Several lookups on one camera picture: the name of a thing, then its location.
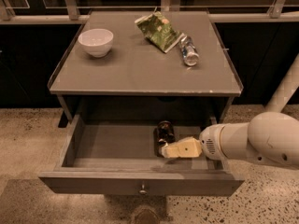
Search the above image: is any clear plastic water bottle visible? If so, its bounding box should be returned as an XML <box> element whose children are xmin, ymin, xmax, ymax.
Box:
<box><xmin>178</xmin><ymin>35</ymin><xmax>199</xmax><ymax>66</ymax></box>

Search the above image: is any white ceramic bowl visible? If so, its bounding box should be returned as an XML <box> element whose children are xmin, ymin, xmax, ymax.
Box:
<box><xmin>78</xmin><ymin>29</ymin><xmax>114</xmax><ymax>58</ymax></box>

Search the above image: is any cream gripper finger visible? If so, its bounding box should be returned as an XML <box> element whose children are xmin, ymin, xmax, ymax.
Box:
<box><xmin>161</xmin><ymin>144</ymin><xmax>179</xmax><ymax>158</ymax></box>

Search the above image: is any grey open top drawer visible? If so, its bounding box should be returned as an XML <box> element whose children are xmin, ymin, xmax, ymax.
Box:
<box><xmin>38</xmin><ymin>115</ymin><xmax>243</xmax><ymax>196</ymax></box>

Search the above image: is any green chip bag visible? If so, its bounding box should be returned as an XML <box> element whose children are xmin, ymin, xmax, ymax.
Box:
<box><xmin>135</xmin><ymin>11</ymin><xmax>184</xmax><ymax>53</ymax></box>

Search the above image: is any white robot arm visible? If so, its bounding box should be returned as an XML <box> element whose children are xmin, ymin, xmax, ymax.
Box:
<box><xmin>159</xmin><ymin>56</ymin><xmax>299</xmax><ymax>169</ymax></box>

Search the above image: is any metal railing frame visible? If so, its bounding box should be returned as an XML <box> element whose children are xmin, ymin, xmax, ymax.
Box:
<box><xmin>0</xmin><ymin>0</ymin><xmax>299</xmax><ymax>24</ymax></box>

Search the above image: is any metal drawer knob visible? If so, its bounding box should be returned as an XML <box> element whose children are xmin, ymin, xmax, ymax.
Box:
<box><xmin>139</xmin><ymin>184</ymin><xmax>148</xmax><ymax>195</ymax></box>

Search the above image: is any grey cabinet with counter top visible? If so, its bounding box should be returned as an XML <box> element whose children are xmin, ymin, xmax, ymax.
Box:
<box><xmin>49</xmin><ymin>11</ymin><xmax>243</xmax><ymax>118</ymax></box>

